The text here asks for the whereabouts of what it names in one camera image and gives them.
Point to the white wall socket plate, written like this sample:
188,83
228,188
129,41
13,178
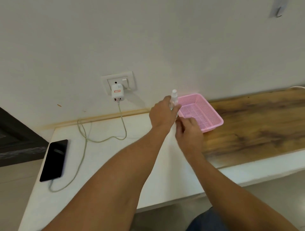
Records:
128,79

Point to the white charger adapter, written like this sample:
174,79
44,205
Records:
117,92

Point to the clear spray bottle white cap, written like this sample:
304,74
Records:
174,95

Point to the person's right hand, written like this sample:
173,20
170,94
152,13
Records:
191,138

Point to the person's blue jeans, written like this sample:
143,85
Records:
207,221

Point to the pink plastic mesh basket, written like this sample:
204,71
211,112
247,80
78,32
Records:
202,111

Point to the person's left forearm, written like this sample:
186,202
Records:
114,180

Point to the dark wooden furniture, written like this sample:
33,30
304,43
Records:
16,142

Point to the person's right forearm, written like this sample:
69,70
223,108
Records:
228,197

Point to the person's left fingers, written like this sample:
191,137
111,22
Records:
168,101

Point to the black smartphone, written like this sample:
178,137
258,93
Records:
54,160

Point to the person's left hand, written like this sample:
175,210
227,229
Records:
160,114

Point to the person's right thumb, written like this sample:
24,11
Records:
179,131

